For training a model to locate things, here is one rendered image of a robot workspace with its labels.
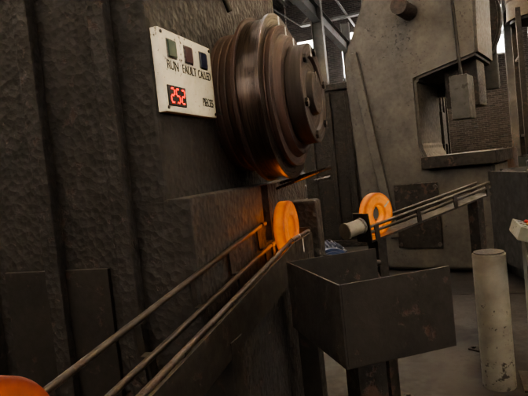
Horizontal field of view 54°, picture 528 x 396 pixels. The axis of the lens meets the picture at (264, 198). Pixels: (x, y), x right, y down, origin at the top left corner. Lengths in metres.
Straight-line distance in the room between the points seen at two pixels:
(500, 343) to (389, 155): 2.32
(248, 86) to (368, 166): 3.00
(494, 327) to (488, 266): 0.23
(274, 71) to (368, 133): 2.90
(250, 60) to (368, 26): 3.04
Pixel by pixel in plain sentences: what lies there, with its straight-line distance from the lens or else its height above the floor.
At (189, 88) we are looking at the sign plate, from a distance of 1.26.
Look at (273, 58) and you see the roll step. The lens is 1.40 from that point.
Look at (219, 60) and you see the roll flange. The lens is 1.43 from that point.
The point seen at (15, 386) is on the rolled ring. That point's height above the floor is 0.72.
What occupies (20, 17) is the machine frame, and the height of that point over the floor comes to 1.31.
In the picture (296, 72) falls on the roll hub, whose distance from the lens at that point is 1.39.
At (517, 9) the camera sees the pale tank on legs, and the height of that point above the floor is 3.16.
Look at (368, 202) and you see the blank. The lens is 1.93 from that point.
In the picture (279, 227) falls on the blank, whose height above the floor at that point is 0.75.
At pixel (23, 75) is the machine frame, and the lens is 1.32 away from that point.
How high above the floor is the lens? 0.91
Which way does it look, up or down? 3 degrees down
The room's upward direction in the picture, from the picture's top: 6 degrees counter-clockwise
